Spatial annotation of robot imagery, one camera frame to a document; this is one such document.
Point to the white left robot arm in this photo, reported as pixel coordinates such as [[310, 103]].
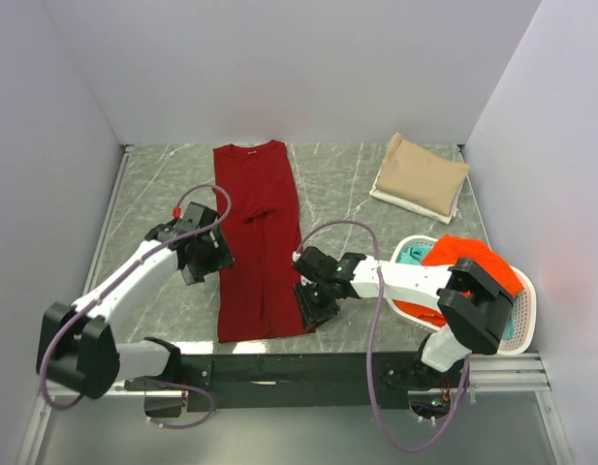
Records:
[[77, 347]]

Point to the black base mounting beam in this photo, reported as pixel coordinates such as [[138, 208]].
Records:
[[264, 381]]

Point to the white laundry basket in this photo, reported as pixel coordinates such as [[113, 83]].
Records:
[[518, 333]]

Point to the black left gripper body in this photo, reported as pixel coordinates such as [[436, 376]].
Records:
[[208, 259]]

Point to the teal t shirt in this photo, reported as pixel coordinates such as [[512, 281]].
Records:
[[413, 253]]

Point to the red t shirt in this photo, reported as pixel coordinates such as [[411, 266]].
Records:
[[257, 299]]

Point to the orange t shirt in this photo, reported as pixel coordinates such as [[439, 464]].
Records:
[[451, 248]]

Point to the beige folded t shirt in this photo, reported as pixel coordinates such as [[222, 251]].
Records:
[[415, 176]]

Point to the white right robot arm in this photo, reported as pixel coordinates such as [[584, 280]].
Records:
[[476, 308]]

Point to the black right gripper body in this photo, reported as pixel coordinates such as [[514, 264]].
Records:
[[316, 302]]

